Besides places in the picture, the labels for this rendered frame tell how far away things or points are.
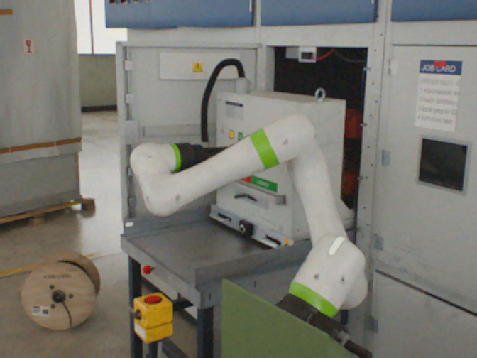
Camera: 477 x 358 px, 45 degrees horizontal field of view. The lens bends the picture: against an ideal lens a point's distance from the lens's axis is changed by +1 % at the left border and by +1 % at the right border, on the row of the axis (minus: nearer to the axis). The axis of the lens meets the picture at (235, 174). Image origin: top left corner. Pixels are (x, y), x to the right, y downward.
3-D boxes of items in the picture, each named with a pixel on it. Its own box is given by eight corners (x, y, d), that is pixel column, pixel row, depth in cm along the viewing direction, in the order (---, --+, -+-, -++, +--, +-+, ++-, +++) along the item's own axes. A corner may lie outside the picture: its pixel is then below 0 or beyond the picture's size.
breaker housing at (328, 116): (292, 242, 196) (297, 102, 185) (216, 207, 236) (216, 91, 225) (391, 219, 223) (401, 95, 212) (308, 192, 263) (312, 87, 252)
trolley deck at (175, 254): (200, 310, 172) (201, 291, 170) (120, 248, 222) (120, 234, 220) (359, 265, 209) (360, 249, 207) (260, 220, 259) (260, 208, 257)
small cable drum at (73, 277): (101, 311, 341) (99, 248, 332) (96, 329, 319) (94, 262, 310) (33, 314, 337) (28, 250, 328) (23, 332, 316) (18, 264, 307)
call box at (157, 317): (146, 344, 150) (145, 308, 148) (133, 332, 157) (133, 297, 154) (173, 336, 154) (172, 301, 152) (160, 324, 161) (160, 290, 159)
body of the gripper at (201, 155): (183, 165, 183) (208, 162, 188) (196, 170, 176) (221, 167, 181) (183, 143, 181) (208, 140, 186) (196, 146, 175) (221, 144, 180)
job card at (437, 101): (454, 133, 166) (462, 60, 162) (412, 127, 179) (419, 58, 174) (456, 133, 167) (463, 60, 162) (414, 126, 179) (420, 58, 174)
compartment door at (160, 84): (120, 219, 242) (113, 40, 225) (254, 204, 266) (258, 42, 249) (123, 224, 236) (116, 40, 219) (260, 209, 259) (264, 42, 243)
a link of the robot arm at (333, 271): (336, 329, 142) (373, 266, 147) (326, 312, 129) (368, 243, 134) (293, 304, 149) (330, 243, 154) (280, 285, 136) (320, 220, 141)
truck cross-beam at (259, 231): (292, 257, 194) (293, 241, 193) (210, 217, 238) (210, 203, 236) (304, 254, 197) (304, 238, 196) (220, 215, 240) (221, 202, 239)
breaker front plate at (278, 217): (288, 242, 195) (293, 104, 185) (214, 208, 235) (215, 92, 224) (291, 241, 196) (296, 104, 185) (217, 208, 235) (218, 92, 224)
